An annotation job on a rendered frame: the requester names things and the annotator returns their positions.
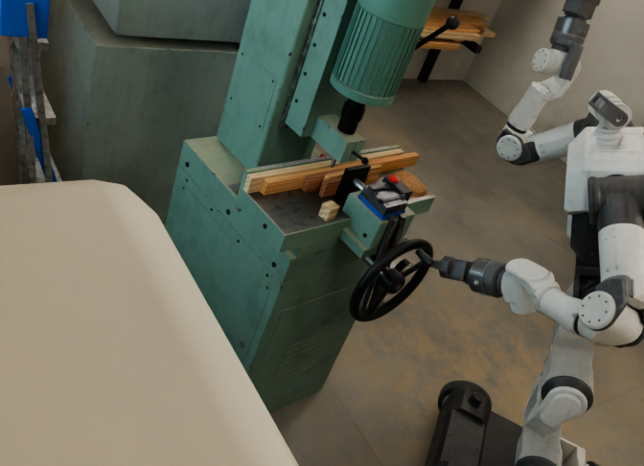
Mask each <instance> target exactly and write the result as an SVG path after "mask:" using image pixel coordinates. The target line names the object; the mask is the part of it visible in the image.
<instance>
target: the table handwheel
mask: <svg viewBox="0 0 644 466"><path fill-rule="evenodd" d="M418 248H419V249H422V250H423V252H425V253H426V254H427V255H429V256H430V257H431V258H432V259H433V247H432V245H431V243H430V242H429V241H427V240H425V239H420V238H417V239H411V240H408V241H405V242H403V243H400V244H398V245H396V246H394V247H393V248H391V249H390V250H388V251H387V252H386V253H384V254H383V255H382V256H381V257H379V258H378V259H377V261H375V256H376V255H375V254H374V255H370V256H367V257H364V258H361V260H362V261H363V262H364V263H365V264H366V265H367V266H368V267H369V268H368V269H367V271H366V272H365V273H364V274H363V276H362V277H361V278H360V280H359V281H358V283H357V284H356V287H355V289H354V291H353V293H352V296H351V299H350V303H349V311H350V314H351V316H352V318H353V319H355V320H357V321H361V322H367V321H372V320H375V319H377V318H380V317H382V316H384V315H386V314H388V313H390V312H391V311H392V310H394V309H395V308H397V307H398V306H399V305H400V304H401V303H403V302H404V300H405V299H406V298H407V297H408V296H409V295H410V294H411V293H412V292H414V291H415V290H416V288H417V287H418V286H419V285H420V283H421V282H422V281H423V279H424V278H425V276H426V274H427V272H428V270H429V267H427V266H426V265H425V264H424V263H423V262H422V261H420V262H419V263H417V264H415V265H414V266H412V267H410V268H408V269H406V270H404V271H402V272H398V271H397V270H396V269H395V268H388V267H387V266H388V265H389V264H390V263H392V262H393V261H394V260H396V259H397V258H398V257H400V256H402V255H403V254H404V253H406V252H408V251H410V250H413V249H418ZM415 270H417V271H416V272H415V274H414V275H413V277H412V278H411V279H410V281H409V282H408V283H407V284H406V285H405V286H404V283H405V278H404V277H406V276H407V275H409V274H410V273H412V272H414V271H415ZM377 276H378V277H379V284H380V285H381V286H382V287H383V289H382V291H381V292H380V294H379V296H378V297H377V299H376V301H375V302H374V303H373V305H372V306H371V307H370V309H369V310H368V312H362V311H361V310H360V309H359V305H360V301H361V298H362V296H363V294H364V293H365V292H366V290H367V288H368V287H369V286H370V284H371V283H372V282H373V280H374V279H375V278H376V277H377ZM403 286H404V287H403ZM402 287H403V289H402V290H401V291H399V290H400V289H401V288H402ZM398 291H399V292H398ZM396 292H398V293H397V294H396V295H395V296H394V297H393V298H391V299H390V300H389V301H387V302H386V303H384V304H383V305H381V306H379V304H380V302H381V301H382V300H383V298H384V297H385V296H386V294H388V293H389V294H394V293H396Z"/></svg>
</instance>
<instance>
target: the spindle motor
mask: <svg viewBox="0 0 644 466"><path fill-rule="evenodd" d="M434 3H435V0H357V2H356V7H355V10H354V12H353V15H352V18H351V21H350V24H349V27H348V30H347V32H346V34H345V37H344V40H343V43H342V46H341V48H340V51H339V54H338V57H337V60H336V63H335V66H334V68H333V72H332V74H331V77H330V81H331V84H332V86H333V87H334V88H335V89H336V90H337V91H338V92H339V93H341V94H342V95H344V96H346V97H347V98H349V99H351V100H353V101H356V102H358V103H361V104H364V105H370V106H388V105H391V104H392V103H393V101H394V98H395V96H396V93H397V91H398V89H399V86H400V84H401V82H402V79H403V75H404V73H405V71H406V68H407V66H408V64H409V61H410V60H411V57H412V55H413V53H414V50H415V48H416V46H417V43H418V41H419V39H420V36H421V34H422V31H423V29H424V27H425V24H426V22H427V19H428V17H429V15H430V12H431V10H432V8H433V5H434Z"/></svg>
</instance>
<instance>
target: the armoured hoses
mask: <svg viewBox="0 0 644 466"><path fill-rule="evenodd" d="M398 218H399V219H398ZM398 218H397V217H396V216H389V218H388V224H387V227H386V229H385V231H384V232H385V233H384V235H383V237H382V239H381V242H380V244H379V249H378V251H377V254H376V256H375V261H377V259H378V258H379V257H381V256H382V255H383V254H384V253H386V252H387V251H388V250H390V249H391V248H393V247H394V246H396V245H398V244H399V241H400V239H401V236H402V233H403V229H404V226H405V224H406V221H407V218H408V216H407V215H406V214H405V213H400V214H399V216H398ZM396 225H397V226H396ZM395 227H396V228H395ZM393 232H394V233H393ZM392 234H393V236H392ZM391 238H392V239H391ZM390 240H391V241H390ZM389 243H390V244H389ZM387 248H388V249H387ZM386 250H387V251H386ZM377 277H378V276H377ZM377 277H376V278H375V279H374V280H373V282H372V283H371V284H370V286H369V287H368V288H367V290H366V292H365V293H364V294H363V296H362V298H361V301H360V305H359V309H360V310H361V311H362V312H368V310H369V309H370V307H371V306H372V305H373V303H374V302H375V301H376V299H377V297H378V296H379V294H380V292H381V291H382V286H381V285H380V278H379V277H378V279H377ZM376 279H377V282H376ZM375 282H376V285H375ZM374 285H375V286H374ZM373 288H374V289H373ZM372 290H373V293H372V296H371V298H370V295H371V292H372ZM369 298H370V301H369ZM368 301H369V304H368ZM367 304H368V308H366V306H367Z"/></svg>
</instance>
